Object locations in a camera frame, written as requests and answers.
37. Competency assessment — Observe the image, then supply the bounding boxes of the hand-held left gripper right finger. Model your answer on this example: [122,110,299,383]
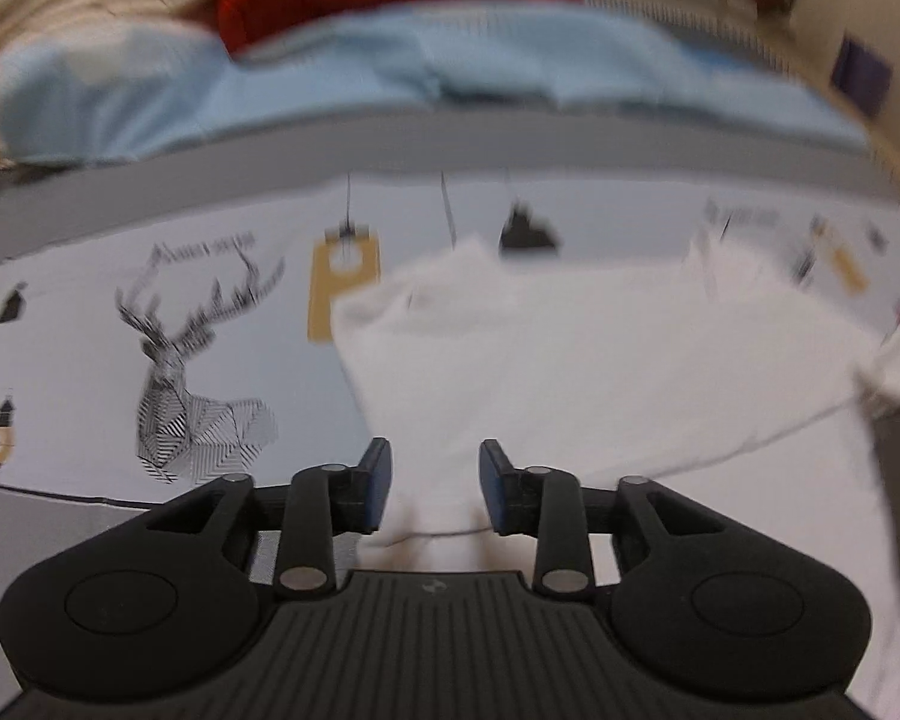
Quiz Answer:
[478,438,727,602]

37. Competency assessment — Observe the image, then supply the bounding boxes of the purple bag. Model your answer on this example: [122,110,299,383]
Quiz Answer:
[831,36,895,119]

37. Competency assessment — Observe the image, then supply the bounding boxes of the white shirt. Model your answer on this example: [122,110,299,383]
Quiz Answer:
[330,229,900,691]

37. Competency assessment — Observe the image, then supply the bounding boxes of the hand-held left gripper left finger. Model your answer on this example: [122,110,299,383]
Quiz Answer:
[148,436,395,602]

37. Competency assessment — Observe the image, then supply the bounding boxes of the light blue sheet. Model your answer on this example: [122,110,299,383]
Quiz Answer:
[0,4,871,166]

